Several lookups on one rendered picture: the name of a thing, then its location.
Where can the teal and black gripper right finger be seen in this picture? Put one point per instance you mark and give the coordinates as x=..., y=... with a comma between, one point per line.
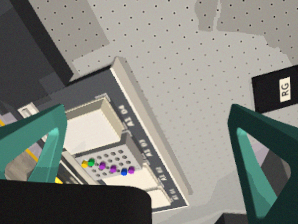
x=258, y=195

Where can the beige well plate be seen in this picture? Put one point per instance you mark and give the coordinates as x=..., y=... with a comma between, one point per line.
x=159, y=196
x=142, y=179

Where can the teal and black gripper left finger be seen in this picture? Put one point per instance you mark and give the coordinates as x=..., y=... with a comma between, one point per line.
x=18, y=136

